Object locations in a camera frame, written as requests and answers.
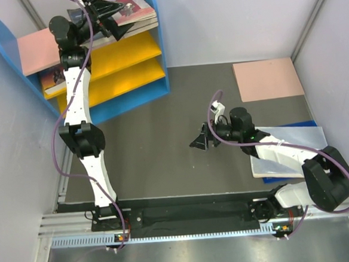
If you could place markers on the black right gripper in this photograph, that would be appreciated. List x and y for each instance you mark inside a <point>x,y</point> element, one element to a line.
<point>201,141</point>

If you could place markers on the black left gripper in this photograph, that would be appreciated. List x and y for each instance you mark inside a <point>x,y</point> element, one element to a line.
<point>99,8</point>

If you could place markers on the red pink picture book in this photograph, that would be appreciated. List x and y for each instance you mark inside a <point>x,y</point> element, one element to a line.
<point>133,8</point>

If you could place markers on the blue treehouse paperback book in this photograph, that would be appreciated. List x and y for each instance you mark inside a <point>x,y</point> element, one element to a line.
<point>143,23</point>

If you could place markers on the dark blue paperback book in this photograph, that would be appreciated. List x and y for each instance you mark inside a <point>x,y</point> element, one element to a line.
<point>77,16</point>

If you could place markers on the pink purple paperback book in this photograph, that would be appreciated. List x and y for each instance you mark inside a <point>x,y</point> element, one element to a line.
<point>129,20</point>

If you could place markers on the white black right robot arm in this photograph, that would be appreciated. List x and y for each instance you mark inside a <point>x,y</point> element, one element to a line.
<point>325,171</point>

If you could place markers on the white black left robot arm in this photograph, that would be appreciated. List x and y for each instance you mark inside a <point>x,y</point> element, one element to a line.
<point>74,126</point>

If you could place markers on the blue pink yellow bookshelf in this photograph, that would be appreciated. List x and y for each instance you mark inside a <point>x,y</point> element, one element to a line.
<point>125,73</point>

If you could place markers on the book on shelf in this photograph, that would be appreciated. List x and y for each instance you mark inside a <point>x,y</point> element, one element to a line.
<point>52,79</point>

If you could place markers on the pink board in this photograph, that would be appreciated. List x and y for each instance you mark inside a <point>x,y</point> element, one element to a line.
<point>267,79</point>

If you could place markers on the clear white file folder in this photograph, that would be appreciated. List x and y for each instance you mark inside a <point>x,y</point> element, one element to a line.
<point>280,161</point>

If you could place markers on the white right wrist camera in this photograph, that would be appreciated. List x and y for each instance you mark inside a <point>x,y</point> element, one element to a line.
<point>218,109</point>

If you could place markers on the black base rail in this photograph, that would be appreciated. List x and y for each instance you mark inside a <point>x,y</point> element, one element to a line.
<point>185,215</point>

